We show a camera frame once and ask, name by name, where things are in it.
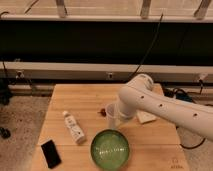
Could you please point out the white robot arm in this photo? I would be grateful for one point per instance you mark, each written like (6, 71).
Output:
(138, 94)

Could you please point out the green ceramic bowl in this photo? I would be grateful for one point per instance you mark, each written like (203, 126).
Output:
(110, 150)

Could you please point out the red-brown chili pepper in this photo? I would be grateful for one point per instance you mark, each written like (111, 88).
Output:
(103, 112)

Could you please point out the beige folded sponge cloth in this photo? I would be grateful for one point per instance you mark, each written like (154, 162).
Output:
(145, 117)

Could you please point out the white tube bottle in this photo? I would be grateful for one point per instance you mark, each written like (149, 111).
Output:
(74, 128)

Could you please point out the blue power box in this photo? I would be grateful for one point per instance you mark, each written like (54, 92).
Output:
(184, 97)

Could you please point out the black rectangular phone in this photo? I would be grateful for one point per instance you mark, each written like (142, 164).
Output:
(51, 155)

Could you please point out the black object on floor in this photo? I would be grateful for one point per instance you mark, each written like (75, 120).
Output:
(4, 133)

